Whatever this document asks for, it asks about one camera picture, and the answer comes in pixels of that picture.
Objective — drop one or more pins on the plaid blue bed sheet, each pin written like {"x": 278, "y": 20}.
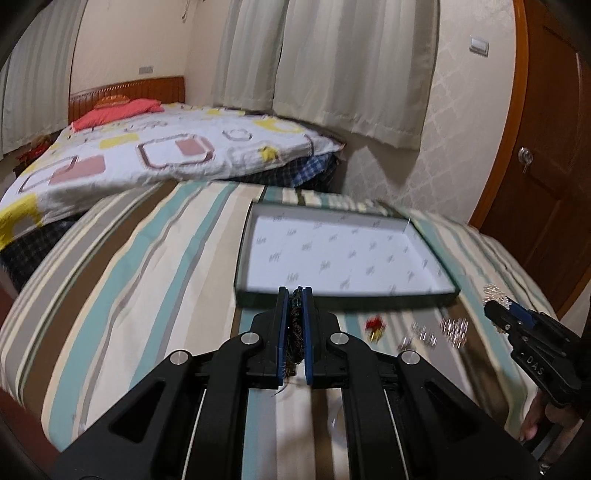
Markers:
{"x": 22, "y": 257}

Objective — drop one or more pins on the left grey curtain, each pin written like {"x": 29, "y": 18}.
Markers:
{"x": 35, "y": 80}

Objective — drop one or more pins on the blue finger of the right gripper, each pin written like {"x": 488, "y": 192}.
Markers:
{"x": 521, "y": 313}

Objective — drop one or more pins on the silver door knob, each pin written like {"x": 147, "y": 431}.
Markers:
{"x": 525, "y": 158}

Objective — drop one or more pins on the wooden headboard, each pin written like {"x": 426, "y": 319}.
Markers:
{"x": 164, "y": 89}

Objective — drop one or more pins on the right hand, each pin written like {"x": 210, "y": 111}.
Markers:
{"x": 540, "y": 408}

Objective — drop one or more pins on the small red gold charm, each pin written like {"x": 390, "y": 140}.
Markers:
{"x": 375, "y": 328}

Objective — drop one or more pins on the patterned white bed quilt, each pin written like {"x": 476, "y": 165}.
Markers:
{"x": 178, "y": 142}

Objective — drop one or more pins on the wall light switch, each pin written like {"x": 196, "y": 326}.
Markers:
{"x": 479, "y": 46}

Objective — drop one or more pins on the pink red pillow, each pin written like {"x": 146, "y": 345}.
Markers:
{"x": 104, "y": 115}

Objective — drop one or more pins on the striped tablecloth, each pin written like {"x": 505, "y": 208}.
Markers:
{"x": 128, "y": 349}

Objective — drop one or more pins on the silver crystal brooch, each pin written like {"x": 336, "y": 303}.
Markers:
{"x": 425, "y": 336}

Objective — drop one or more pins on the grey curtain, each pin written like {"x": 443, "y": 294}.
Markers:
{"x": 35, "y": 80}
{"x": 364, "y": 67}

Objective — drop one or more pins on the rhinestone pearl brooch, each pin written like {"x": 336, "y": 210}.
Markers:
{"x": 455, "y": 331}

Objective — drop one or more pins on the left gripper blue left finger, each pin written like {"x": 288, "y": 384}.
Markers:
{"x": 279, "y": 334}

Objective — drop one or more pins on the green shallow tray box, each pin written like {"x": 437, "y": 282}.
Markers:
{"x": 352, "y": 261}

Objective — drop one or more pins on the right grey curtain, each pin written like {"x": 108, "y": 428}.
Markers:
{"x": 364, "y": 67}

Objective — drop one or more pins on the dark wooden nightstand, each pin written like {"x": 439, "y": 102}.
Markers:
{"x": 35, "y": 150}

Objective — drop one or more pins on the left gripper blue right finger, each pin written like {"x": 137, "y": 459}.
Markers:
{"x": 309, "y": 318}

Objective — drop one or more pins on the wooden door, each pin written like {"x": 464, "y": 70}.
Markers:
{"x": 543, "y": 217}

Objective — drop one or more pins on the orange embroidered cushion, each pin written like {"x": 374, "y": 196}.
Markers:
{"x": 111, "y": 101}

